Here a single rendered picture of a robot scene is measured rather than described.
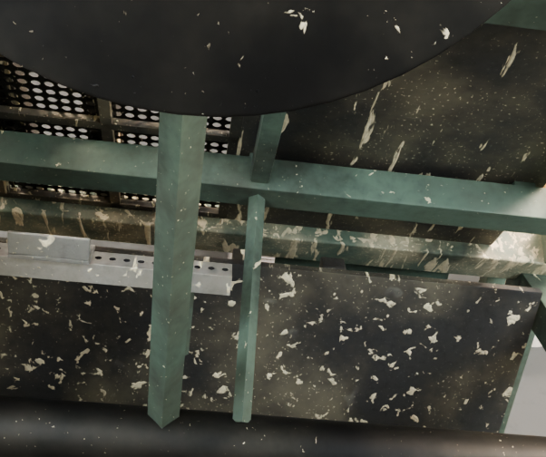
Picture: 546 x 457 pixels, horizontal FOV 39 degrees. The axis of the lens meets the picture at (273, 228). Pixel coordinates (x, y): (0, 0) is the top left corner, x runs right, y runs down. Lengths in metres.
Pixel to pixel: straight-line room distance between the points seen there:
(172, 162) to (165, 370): 0.46
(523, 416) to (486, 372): 0.96
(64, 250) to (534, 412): 2.13
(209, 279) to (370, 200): 0.45
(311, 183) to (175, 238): 0.62
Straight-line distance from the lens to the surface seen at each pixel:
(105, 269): 1.41
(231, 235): 1.98
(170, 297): 1.20
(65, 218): 2.01
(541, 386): 3.28
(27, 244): 1.41
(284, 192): 1.66
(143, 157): 1.68
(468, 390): 2.15
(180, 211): 1.08
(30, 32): 0.81
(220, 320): 1.94
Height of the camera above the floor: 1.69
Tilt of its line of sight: 25 degrees down
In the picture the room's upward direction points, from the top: 8 degrees clockwise
